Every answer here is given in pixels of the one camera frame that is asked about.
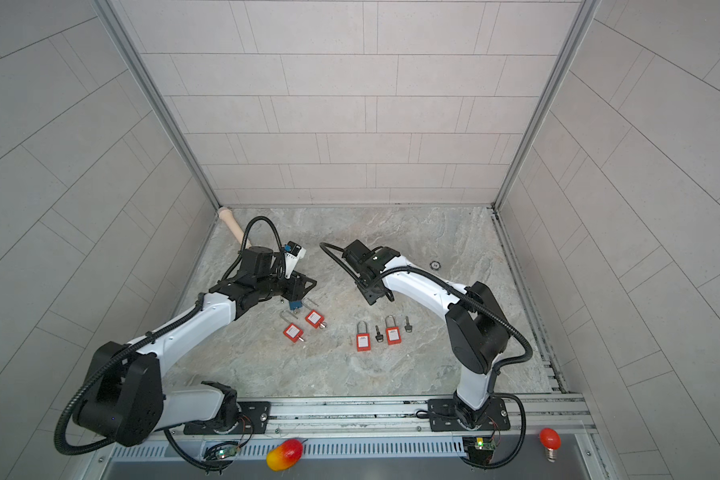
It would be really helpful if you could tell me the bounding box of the red padlock with label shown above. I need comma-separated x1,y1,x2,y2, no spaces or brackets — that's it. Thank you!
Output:
355,320,371,352

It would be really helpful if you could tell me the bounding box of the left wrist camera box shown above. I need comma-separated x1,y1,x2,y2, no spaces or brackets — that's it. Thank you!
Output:
283,241,305,279

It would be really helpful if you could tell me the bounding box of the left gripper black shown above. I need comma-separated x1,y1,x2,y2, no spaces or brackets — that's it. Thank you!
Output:
254,267,319,302

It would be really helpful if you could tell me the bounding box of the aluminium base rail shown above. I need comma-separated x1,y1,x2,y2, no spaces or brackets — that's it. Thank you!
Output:
89,392,589,480

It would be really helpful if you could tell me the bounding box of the red light bulb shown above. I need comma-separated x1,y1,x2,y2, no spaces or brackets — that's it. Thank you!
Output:
539,428,562,463

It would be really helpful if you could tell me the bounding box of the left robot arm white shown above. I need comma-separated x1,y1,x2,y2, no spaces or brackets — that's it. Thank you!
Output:
53,230,316,456

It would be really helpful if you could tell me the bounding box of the red yellow mango toy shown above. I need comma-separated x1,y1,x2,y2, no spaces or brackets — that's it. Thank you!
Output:
266,439,304,472

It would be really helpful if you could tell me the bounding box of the beige cylinder peg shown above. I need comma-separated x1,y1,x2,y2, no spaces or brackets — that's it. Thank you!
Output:
218,207,247,247

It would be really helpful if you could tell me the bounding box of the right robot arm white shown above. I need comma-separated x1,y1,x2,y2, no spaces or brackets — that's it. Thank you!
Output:
320,240,533,470

